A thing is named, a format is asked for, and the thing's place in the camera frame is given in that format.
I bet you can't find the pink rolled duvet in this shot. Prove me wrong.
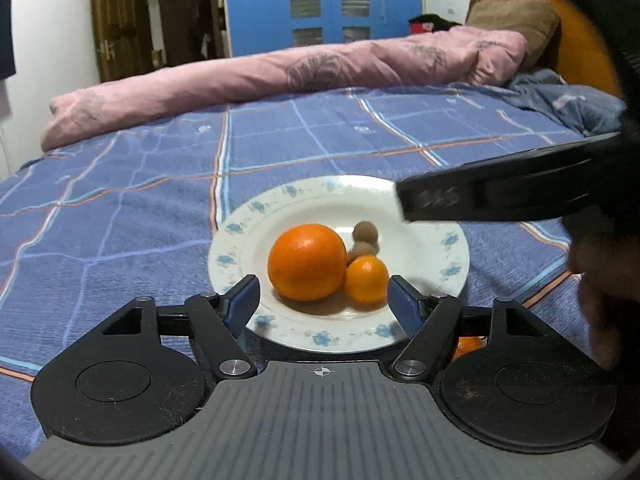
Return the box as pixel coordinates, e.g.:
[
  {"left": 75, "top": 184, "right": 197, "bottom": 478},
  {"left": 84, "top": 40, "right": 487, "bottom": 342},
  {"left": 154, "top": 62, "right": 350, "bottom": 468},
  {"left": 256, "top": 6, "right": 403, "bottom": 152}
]
[{"left": 40, "top": 26, "right": 527, "bottom": 152}]

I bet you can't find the brown pillow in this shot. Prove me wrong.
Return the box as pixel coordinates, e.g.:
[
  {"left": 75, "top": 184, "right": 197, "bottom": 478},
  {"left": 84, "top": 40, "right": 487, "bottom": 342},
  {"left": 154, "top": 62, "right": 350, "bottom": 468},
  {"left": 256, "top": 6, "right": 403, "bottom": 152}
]
[{"left": 465, "top": 0, "right": 560, "bottom": 70}]

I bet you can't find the grey blue blanket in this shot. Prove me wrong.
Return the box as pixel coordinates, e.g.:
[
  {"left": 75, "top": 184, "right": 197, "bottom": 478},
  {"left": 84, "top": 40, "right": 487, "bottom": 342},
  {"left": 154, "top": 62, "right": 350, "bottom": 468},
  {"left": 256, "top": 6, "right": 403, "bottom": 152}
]
[{"left": 504, "top": 68, "right": 629, "bottom": 137}]

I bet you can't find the wooden headboard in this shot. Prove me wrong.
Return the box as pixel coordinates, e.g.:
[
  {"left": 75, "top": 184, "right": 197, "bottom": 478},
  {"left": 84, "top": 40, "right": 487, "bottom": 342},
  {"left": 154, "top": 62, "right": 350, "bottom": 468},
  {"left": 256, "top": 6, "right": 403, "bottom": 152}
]
[{"left": 469, "top": 0, "right": 623, "bottom": 98}]

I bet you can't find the brown wooden door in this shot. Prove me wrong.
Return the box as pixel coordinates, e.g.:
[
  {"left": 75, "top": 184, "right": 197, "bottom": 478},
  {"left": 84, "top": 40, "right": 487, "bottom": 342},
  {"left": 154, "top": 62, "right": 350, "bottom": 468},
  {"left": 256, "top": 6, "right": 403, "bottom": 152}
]
[{"left": 91, "top": 0, "right": 153, "bottom": 82}]

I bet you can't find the blue wardrobe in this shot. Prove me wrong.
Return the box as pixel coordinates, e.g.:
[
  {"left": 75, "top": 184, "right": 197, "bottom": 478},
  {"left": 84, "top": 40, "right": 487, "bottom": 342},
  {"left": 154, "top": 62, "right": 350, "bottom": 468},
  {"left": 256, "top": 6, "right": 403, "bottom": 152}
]
[{"left": 224, "top": 0, "right": 422, "bottom": 56}]

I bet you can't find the mandarin orange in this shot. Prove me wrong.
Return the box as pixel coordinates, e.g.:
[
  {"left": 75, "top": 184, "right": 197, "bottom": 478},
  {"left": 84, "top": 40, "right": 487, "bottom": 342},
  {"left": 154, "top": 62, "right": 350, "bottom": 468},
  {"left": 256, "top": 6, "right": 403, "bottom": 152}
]
[{"left": 452, "top": 336, "right": 486, "bottom": 361}]

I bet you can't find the large orange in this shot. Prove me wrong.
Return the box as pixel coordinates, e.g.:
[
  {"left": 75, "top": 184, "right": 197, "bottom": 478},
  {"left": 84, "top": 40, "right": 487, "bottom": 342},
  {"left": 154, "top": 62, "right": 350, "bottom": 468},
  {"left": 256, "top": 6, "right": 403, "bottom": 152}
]
[{"left": 267, "top": 223, "right": 347, "bottom": 301}]

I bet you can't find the black red clothing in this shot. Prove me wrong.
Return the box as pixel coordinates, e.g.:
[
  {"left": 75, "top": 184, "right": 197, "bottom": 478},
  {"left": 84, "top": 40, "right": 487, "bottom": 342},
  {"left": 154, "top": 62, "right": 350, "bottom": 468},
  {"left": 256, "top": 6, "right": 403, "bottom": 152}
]
[{"left": 408, "top": 13, "right": 461, "bottom": 35}]

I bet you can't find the blue plaid bedsheet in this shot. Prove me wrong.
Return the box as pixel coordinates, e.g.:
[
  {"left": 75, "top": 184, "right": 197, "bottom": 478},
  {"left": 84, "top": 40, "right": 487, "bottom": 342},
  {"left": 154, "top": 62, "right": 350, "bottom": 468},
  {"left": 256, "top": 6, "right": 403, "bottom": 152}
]
[{"left": 0, "top": 81, "right": 601, "bottom": 461}]

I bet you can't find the person's right hand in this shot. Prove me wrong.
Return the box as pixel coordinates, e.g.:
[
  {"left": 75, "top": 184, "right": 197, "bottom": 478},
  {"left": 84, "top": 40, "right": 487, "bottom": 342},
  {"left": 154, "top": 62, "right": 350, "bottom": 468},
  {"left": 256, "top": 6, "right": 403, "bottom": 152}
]
[{"left": 567, "top": 235, "right": 639, "bottom": 368}]

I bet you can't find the white floral plate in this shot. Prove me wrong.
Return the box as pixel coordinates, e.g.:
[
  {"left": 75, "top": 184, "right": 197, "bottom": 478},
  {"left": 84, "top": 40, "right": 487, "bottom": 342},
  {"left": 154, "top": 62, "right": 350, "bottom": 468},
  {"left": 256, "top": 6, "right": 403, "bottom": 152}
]
[{"left": 208, "top": 176, "right": 470, "bottom": 354}]

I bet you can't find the black wall television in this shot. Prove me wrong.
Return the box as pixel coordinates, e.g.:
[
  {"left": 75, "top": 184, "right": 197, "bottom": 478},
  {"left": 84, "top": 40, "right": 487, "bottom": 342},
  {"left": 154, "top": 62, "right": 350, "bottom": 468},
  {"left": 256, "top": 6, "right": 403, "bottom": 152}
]
[{"left": 0, "top": 0, "right": 16, "bottom": 80}]

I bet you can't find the small mandarin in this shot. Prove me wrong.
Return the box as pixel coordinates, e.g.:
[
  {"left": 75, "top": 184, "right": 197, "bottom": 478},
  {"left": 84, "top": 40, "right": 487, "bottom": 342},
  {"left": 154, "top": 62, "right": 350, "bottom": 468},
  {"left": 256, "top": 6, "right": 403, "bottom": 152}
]
[{"left": 344, "top": 255, "right": 390, "bottom": 308}]

